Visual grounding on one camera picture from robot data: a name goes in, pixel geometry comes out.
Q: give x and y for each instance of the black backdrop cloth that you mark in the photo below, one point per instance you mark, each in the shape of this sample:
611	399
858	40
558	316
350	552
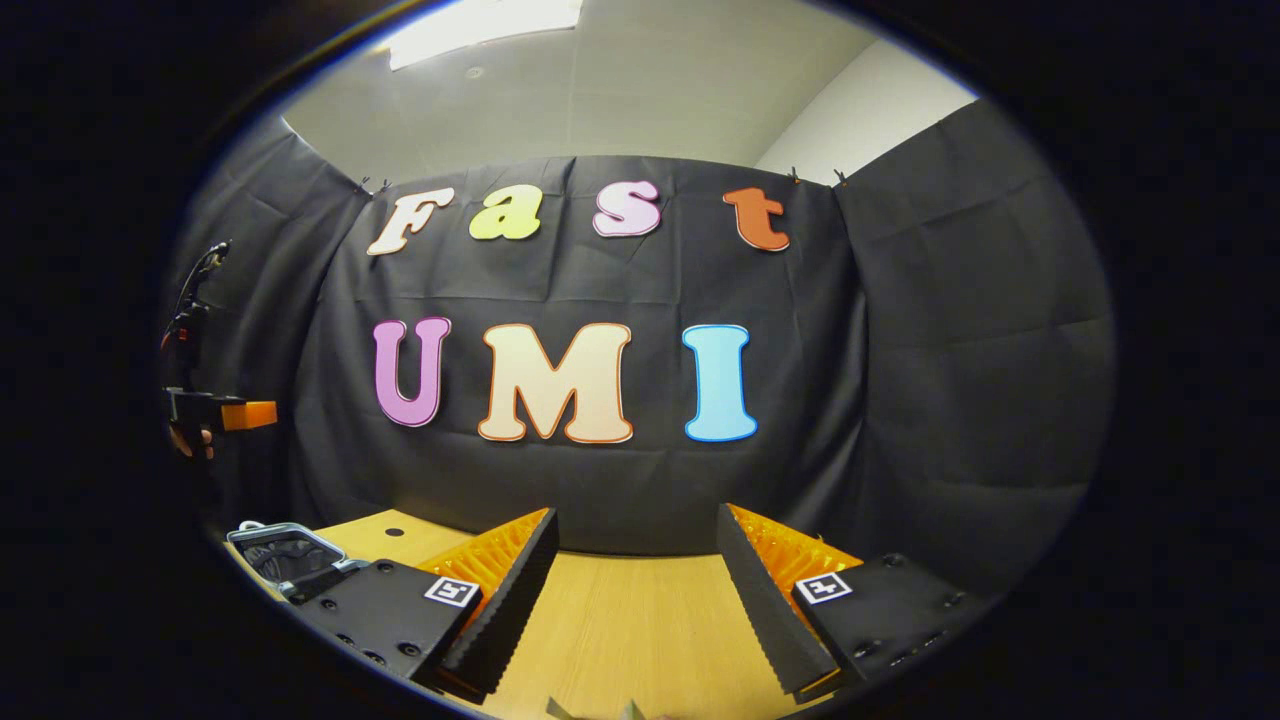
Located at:
850	350

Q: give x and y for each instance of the silver skin care tube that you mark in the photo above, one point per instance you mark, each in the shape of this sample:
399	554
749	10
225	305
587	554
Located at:
560	710

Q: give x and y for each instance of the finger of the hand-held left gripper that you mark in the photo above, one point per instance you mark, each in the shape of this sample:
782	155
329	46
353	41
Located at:
210	412

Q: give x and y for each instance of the ceiling light panel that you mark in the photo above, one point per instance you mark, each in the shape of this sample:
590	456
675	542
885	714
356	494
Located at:
480	30

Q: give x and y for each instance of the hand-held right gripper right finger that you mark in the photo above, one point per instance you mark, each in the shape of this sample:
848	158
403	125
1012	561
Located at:
765	610

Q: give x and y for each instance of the light blue suitcase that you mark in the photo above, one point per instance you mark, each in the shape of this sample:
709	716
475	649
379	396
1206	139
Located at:
290	555

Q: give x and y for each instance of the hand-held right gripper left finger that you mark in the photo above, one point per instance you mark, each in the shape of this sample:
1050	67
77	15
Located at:
520	600

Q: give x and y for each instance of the white green skin care tube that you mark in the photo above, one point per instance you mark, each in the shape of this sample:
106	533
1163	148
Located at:
632	712

